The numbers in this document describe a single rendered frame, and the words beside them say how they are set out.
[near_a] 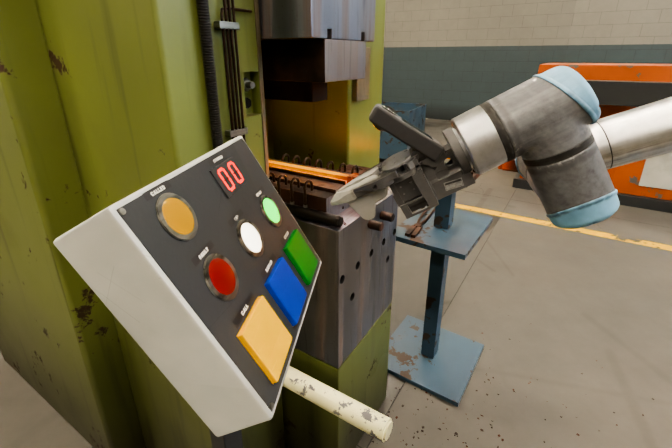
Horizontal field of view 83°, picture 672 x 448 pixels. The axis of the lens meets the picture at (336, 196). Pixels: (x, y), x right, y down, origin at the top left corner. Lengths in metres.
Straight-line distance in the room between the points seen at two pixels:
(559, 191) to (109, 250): 0.54
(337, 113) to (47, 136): 0.82
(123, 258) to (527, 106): 0.50
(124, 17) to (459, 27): 8.10
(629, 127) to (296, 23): 0.65
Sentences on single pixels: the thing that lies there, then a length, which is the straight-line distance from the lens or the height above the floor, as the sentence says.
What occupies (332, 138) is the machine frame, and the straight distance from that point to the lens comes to 1.36.
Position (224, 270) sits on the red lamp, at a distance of 0.47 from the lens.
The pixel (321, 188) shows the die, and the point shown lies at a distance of 1.04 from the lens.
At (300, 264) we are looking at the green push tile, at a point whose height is 1.01.
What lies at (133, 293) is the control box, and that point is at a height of 1.11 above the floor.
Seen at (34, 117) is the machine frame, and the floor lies 1.19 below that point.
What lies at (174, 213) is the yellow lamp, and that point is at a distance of 0.45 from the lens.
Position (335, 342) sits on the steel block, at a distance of 1.16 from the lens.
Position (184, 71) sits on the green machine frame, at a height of 1.30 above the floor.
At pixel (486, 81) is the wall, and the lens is 8.55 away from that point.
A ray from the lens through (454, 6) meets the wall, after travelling 8.78.
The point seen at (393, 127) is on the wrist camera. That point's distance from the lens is 0.54.
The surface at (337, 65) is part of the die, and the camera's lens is 0.97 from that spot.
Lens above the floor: 1.33
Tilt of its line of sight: 20 degrees down
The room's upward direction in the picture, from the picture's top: straight up
